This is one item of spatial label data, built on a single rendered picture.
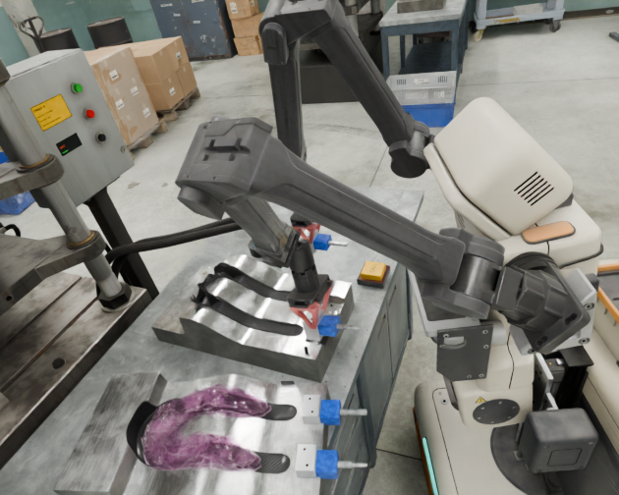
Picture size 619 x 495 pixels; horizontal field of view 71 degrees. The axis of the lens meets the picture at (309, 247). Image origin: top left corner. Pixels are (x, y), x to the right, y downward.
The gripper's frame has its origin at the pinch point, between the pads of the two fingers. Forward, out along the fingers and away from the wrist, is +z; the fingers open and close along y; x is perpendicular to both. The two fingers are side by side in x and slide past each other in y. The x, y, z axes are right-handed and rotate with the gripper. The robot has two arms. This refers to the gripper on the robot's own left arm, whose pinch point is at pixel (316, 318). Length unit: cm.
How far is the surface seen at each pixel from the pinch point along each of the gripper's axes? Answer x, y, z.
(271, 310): -16.1, -4.8, 2.6
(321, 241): -8.5, -26.4, -6.4
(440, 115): -29, -323, 30
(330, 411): 7.5, 16.1, 10.7
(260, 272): -23.9, -15.2, -2.5
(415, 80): -54, -355, 1
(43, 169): -65, 4, -44
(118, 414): -33.8, 33.1, 3.2
